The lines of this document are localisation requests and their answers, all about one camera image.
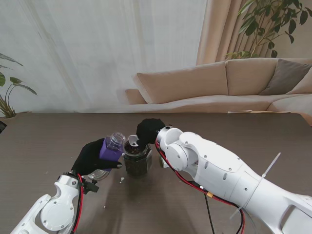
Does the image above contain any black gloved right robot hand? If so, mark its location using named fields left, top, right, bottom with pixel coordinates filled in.
left=136, top=118, right=168, bottom=146

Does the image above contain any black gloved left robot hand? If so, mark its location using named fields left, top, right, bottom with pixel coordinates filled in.
left=71, top=138, right=123, bottom=177

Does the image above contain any clear glass jar lid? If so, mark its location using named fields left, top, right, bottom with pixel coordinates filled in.
left=86, top=169, right=111, bottom=182

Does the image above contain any white plastic measuring spoon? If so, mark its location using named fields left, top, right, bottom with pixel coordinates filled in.
left=128, top=135, right=140, bottom=148

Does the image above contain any purple square coffee jar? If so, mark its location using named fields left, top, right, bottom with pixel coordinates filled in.
left=99, top=132, right=126, bottom=163

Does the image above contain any glass jar of coffee beans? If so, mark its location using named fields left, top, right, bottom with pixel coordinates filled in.
left=122, top=141, right=153, bottom=179

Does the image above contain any beige sofa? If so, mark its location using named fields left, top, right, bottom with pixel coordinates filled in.
left=125, top=58, right=312, bottom=120

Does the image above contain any broad leaf green houseplant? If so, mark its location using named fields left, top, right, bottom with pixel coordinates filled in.
left=0, top=52, right=38, bottom=119

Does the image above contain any white sheer curtain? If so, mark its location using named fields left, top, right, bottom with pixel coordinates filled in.
left=0, top=0, right=208, bottom=114

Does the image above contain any beige pleated curtain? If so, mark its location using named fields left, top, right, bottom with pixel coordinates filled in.
left=196, top=0, right=312, bottom=66

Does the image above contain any white zip tie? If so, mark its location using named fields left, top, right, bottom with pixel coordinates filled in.
left=230, top=153, right=281, bottom=220

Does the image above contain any grey sofa cushion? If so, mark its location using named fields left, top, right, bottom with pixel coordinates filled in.
left=259, top=58, right=312, bottom=96

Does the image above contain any tall dark green leafy plant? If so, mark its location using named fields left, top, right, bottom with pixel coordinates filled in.
left=224, top=0, right=309, bottom=60

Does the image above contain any beige sofa cushion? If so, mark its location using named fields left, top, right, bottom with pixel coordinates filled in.
left=286, top=72, right=312, bottom=95

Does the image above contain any red left arm cable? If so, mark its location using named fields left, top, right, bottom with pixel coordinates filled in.
left=72, top=174, right=84, bottom=232

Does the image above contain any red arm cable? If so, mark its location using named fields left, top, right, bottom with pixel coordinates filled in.
left=72, top=174, right=84, bottom=232
left=155, top=142, right=246, bottom=234

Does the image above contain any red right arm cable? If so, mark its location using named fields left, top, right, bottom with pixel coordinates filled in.
left=155, top=142, right=246, bottom=234

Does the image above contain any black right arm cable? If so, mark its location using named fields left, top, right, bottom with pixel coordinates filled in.
left=204, top=195, right=215, bottom=234

